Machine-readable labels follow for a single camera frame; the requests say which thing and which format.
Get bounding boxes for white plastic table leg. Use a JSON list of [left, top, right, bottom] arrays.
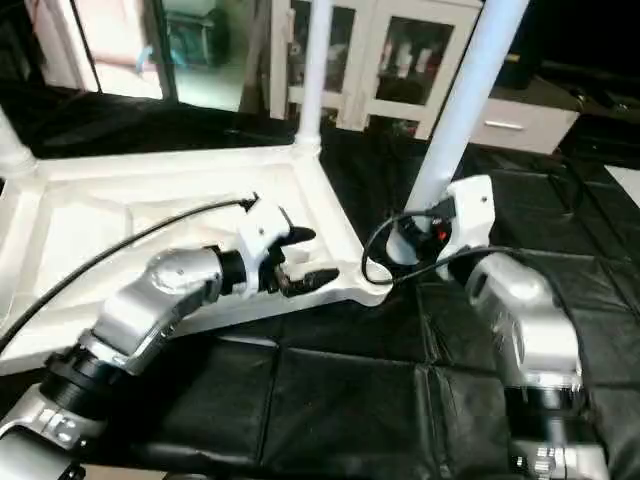
[[386, 0, 531, 267], [0, 105, 39, 179], [294, 0, 334, 153]]

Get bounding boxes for white glass door cabinet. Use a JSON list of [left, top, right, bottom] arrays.
[[268, 0, 483, 133]]

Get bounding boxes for white plastic table top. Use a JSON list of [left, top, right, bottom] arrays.
[[0, 142, 391, 377]]

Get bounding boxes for black table mat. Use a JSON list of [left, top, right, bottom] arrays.
[[0, 85, 640, 480]]

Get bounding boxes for white drawer unit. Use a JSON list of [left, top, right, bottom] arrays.
[[470, 98, 581, 156]]

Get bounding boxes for teal plastic stool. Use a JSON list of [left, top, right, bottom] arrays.
[[160, 8, 231, 69]]

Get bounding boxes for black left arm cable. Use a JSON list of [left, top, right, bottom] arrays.
[[0, 196, 259, 353]]

